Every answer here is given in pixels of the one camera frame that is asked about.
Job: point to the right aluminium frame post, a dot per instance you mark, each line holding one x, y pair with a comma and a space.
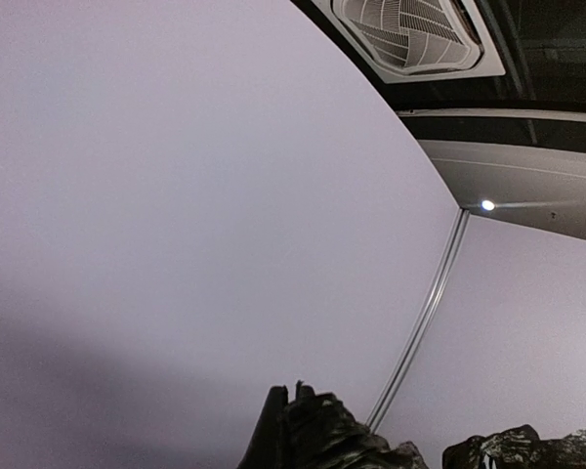
422, 323

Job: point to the ceiling air vent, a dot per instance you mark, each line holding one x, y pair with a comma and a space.
409, 41

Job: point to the ceiling spot light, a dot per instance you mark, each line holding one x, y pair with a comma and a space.
487, 205

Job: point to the black plastic trash bag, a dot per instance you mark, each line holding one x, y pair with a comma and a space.
318, 431

